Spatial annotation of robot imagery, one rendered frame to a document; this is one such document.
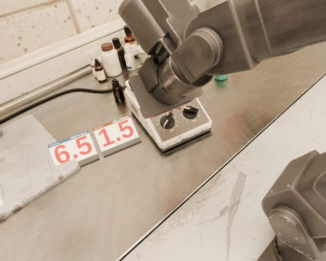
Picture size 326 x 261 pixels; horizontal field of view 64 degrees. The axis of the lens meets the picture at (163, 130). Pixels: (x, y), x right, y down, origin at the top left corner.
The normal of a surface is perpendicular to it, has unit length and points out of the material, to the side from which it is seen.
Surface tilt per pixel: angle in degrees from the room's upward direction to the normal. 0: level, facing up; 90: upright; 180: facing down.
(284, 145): 0
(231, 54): 90
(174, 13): 48
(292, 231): 90
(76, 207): 0
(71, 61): 90
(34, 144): 0
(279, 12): 82
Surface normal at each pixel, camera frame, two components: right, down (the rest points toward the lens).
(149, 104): 0.26, -0.10
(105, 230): -0.14, -0.76
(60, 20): 0.67, 0.40
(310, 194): -0.71, 0.50
